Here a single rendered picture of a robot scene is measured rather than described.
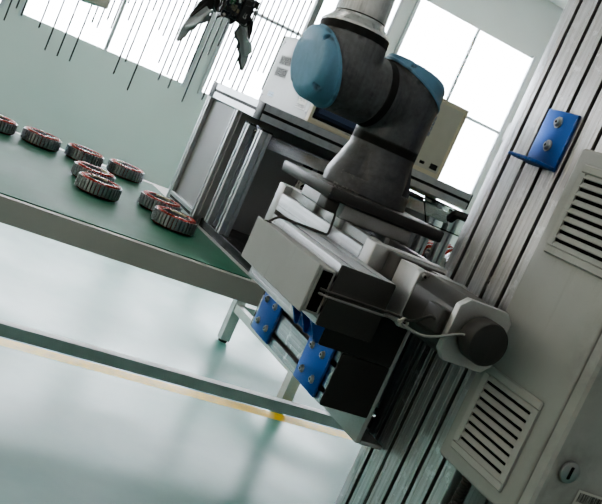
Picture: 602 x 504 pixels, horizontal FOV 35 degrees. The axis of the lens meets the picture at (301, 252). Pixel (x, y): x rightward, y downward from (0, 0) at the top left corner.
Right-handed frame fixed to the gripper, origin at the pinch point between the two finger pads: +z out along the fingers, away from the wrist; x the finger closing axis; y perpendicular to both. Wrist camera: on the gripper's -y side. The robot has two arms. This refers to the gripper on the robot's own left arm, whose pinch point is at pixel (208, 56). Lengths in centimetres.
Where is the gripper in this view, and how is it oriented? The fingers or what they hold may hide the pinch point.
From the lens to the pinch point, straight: 200.1
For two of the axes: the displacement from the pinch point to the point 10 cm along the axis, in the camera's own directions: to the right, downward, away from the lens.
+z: -4.0, 9.1, 1.2
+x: 8.5, 3.2, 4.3
